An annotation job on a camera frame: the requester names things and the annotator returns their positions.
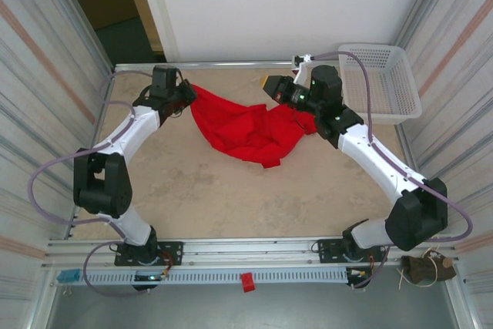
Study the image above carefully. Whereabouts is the white door frame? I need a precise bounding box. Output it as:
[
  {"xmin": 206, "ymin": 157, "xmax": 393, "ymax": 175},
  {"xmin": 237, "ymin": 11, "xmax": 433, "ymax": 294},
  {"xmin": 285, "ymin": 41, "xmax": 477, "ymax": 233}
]
[{"xmin": 132, "ymin": 0, "xmax": 182, "ymax": 63}]

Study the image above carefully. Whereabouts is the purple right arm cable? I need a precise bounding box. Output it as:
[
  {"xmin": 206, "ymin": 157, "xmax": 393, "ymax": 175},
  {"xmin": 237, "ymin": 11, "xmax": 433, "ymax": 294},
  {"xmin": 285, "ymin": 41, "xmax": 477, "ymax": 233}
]
[{"xmin": 312, "ymin": 51, "xmax": 474, "ymax": 290}]

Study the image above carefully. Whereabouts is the small blue plastic block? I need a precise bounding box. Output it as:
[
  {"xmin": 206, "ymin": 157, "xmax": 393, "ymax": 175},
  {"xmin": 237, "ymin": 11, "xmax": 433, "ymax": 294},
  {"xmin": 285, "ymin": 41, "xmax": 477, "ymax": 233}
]
[{"xmin": 56, "ymin": 269, "xmax": 82, "ymax": 284}]

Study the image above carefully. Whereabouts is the red t-shirt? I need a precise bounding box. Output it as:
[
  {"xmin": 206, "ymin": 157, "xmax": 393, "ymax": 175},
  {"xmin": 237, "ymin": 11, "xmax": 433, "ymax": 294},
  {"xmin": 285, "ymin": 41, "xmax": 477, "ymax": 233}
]
[{"xmin": 190, "ymin": 83, "xmax": 317, "ymax": 170}]

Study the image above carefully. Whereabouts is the grey slotted cable duct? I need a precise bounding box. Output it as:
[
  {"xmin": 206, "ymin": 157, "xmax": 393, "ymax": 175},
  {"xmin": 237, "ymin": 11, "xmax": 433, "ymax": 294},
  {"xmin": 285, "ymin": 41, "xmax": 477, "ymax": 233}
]
[{"xmin": 82, "ymin": 269, "xmax": 350, "ymax": 286}]

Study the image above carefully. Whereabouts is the small circuit board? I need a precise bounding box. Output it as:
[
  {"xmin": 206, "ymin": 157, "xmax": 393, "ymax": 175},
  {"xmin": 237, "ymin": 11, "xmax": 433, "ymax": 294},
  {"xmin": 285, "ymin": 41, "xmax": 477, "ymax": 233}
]
[
  {"xmin": 133, "ymin": 273, "xmax": 170, "ymax": 284},
  {"xmin": 346, "ymin": 267, "xmax": 373, "ymax": 280}
]

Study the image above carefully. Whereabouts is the brown cloth pouch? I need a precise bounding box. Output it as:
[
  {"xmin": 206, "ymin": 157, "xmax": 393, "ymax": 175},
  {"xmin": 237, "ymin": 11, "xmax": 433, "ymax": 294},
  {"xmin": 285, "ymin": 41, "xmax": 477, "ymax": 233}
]
[{"xmin": 400, "ymin": 253, "xmax": 458, "ymax": 286}]

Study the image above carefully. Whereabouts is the beige string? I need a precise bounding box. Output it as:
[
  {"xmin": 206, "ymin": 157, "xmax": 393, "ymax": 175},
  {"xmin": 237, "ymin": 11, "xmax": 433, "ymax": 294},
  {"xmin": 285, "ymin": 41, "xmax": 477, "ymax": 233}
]
[{"xmin": 397, "ymin": 234, "xmax": 444, "ymax": 290}]

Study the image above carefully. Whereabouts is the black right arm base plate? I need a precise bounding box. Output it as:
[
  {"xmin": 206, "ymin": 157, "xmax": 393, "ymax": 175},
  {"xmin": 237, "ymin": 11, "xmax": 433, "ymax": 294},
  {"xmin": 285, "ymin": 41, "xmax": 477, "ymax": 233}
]
[{"xmin": 316, "ymin": 237, "xmax": 387, "ymax": 265}]

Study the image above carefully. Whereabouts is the aluminium table frame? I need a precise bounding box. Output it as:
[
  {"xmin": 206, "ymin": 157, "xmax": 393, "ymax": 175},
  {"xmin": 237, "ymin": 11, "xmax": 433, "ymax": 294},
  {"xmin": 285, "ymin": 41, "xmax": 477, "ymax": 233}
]
[{"xmin": 42, "ymin": 59, "xmax": 461, "ymax": 270}]

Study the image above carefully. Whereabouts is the white perforated plastic basket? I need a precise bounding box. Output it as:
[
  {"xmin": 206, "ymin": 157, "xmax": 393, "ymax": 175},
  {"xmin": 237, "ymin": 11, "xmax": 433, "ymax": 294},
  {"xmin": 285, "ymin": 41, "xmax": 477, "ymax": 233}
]
[{"xmin": 337, "ymin": 42, "xmax": 424, "ymax": 126}]

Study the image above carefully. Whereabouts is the small red plastic block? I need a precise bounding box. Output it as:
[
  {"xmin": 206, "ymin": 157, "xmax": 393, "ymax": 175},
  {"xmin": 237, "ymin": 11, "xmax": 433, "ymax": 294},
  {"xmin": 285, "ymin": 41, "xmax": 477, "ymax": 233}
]
[{"xmin": 240, "ymin": 272, "xmax": 257, "ymax": 293}]

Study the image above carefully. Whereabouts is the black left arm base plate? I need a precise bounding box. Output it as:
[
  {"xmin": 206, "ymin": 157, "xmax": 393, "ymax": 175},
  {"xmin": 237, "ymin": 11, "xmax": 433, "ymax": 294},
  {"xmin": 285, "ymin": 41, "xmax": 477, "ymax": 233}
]
[{"xmin": 115, "ymin": 241, "xmax": 184, "ymax": 267}]

